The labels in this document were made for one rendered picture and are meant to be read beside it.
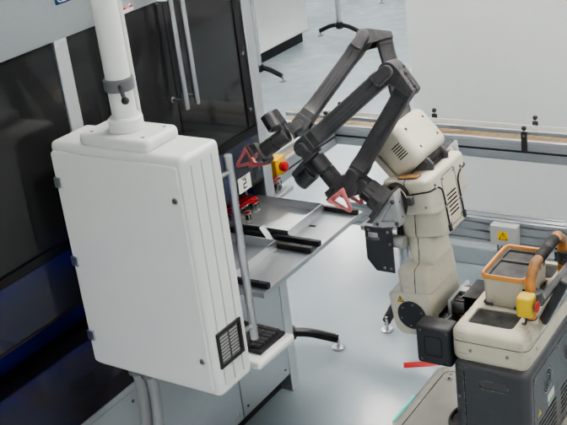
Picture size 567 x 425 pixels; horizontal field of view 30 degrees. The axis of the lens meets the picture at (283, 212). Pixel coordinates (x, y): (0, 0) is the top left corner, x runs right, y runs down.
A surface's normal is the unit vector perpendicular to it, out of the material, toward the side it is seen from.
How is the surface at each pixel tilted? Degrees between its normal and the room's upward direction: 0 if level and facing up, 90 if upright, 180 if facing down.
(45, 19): 90
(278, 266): 0
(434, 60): 90
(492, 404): 90
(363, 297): 0
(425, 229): 90
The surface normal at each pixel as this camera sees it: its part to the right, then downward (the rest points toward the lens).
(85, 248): -0.55, 0.39
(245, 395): 0.84, 0.11
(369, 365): -0.11, -0.91
